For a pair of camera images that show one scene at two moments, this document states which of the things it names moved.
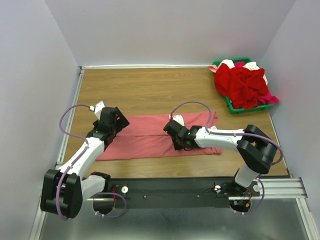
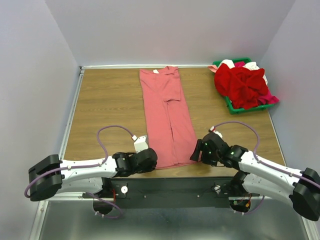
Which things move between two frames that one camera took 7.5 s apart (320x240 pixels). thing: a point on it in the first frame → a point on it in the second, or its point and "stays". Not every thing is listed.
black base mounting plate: x=148 y=192 stays
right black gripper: x=176 y=146 → x=201 y=146
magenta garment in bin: x=267 y=98 stays
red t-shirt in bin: x=245 y=88 stays
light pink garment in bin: x=213 y=68 stays
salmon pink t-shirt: x=144 y=136 → x=170 y=133
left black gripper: x=122 y=122 → x=149 y=168
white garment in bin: x=252 y=66 stays
